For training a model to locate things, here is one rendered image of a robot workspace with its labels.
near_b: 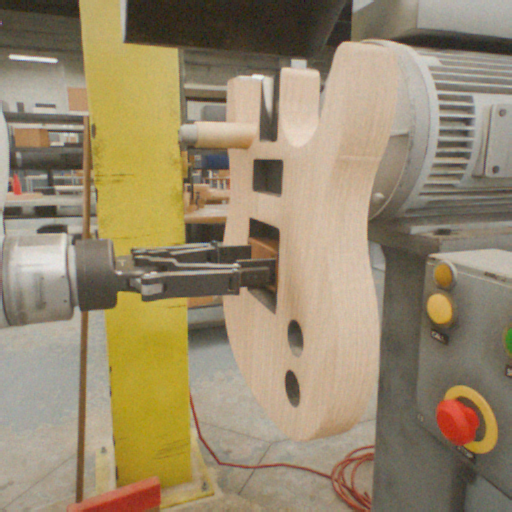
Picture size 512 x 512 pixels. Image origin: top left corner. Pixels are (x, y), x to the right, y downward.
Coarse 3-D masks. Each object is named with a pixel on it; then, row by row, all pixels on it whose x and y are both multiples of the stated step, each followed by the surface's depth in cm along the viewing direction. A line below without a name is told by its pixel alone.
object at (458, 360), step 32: (448, 256) 44; (480, 256) 44; (480, 288) 39; (480, 320) 39; (448, 352) 43; (480, 352) 39; (416, 384) 49; (448, 384) 43; (480, 384) 40; (416, 416) 48; (480, 416) 40; (448, 448) 45; (480, 448) 40
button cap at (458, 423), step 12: (444, 408) 40; (456, 408) 40; (468, 408) 41; (444, 420) 40; (456, 420) 39; (468, 420) 39; (444, 432) 41; (456, 432) 39; (468, 432) 39; (456, 444) 40
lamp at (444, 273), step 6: (438, 264) 43; (444, 264) 42; (450, 264) 42; (438, 270) 43; (444, 270) 42; (450, 270) 42; (438, 276) 43; (444, 276) 42; (450, 276) 42; (456, 276) 41; (438, 282) 43; (444, 282) 42; (450, 282) 42; (444, 288) 43; (450, 288) 42
